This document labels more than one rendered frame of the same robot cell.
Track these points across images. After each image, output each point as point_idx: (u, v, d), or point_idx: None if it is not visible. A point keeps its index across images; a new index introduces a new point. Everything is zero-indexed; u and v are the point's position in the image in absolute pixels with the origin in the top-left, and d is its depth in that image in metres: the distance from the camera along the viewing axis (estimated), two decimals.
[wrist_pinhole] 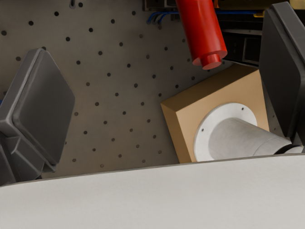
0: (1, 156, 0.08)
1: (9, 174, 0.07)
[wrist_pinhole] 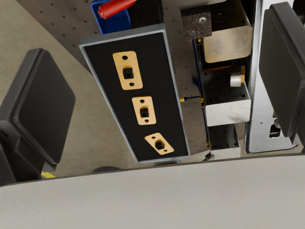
0: (1, 156, 0.08)
1: (9, 174, 0.07)
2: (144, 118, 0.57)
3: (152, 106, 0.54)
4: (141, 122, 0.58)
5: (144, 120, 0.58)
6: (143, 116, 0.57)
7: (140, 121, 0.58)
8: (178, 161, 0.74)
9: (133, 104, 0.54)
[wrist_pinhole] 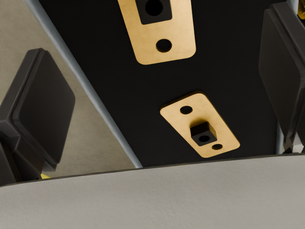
0: (1, 156, 0.08)
1: (9, 174, 0.07)
2: (155, 34, 0.16)
3: None
4: (147, 53, 0.17)
5: (154, 43, 0.17)
6: (151, 24, 0.16)
7: (144, 48, 0.17)
8: None
9: None
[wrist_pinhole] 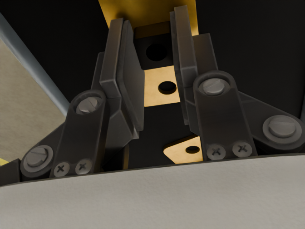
0: (97, 128, 0.08)
1: (94, 151, 0.07)
2: (158, 76, 0.14)
3: (194, 7, 0.11)
4: (148, 95, 0.15)
5: (156, 85, 0.14)
6: (153, 67, 0.14)
7: (144, 90, 0.15)
8: None
9: (100, 1, 0.11)
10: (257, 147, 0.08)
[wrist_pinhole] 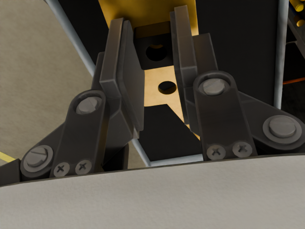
0: (97, 128, 0.08)
1: (94, 151, 0.07)
2: (158, 76, 0.14)
3: (194, 7, 0.11)
4: (148, 95, 0.15)
5: (156, 85, 0.14)
6: (153, 66, 0.14)
7: (144, 90, 0.15)
8: None
9: (100, 1, 0.11)
10: (257, 147, 0.08)
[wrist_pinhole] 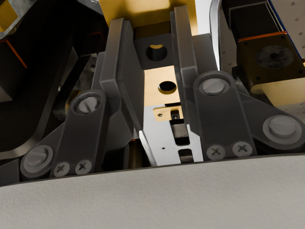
0: (97, 128, 0.08)
1: (94, 151, 0.07)
2: (158, 76, 0.14)
3: (194, 7, 0.11)
4: (148, 95, 0.15)
5: (156, 85, 0.14)
6: (153, 66, 0.14)
7: (144, 90, 0.15)
8: None
9: (100, 1, 0.11)
10: (257, 147, 0.08)
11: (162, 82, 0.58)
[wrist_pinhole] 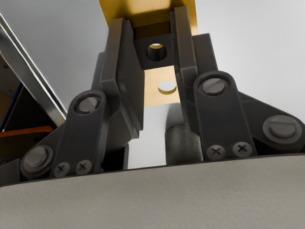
0: (97, 128, 0.08)
1: (94, 151, 0.07)
2: (158, 76, 0.14)
3: (194, 7, 0.11)
4: (148, 95, 0.15)
5: (156, 85, 0.14)
6: (153, 66, 0.14)
7: (144, 90, 0.15)
8: None
9: (100, 1, 0.11)
10: (257, 147, 0.08)
11: None
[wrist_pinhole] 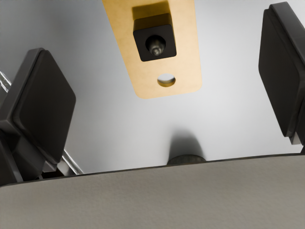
0: (2, 156, 0.08)
1: (10, 173, 0.07)
2: (157, 68, 0.14)
3: None
4: (148, 88, 0.15)
5: (155, 77, 0.15)
6: (152, 58, 0.14)
7: (144, 82, 0.15)
8: None
9: None
10: None
11: None
